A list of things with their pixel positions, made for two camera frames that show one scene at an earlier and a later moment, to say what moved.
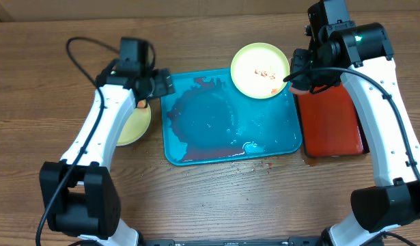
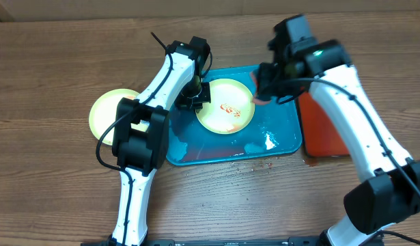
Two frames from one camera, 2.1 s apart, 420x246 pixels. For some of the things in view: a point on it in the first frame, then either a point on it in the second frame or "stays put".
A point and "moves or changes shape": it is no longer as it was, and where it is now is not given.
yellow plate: (257, 70) -> (231, 108)
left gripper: (165, 83) -> (181, 102)
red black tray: (330, 125) stays put
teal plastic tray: (208, 118) stays put
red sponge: (298, 91) moves or changes shape
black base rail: (291, 242) stays put
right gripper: (306, 80) -> (264, 87)
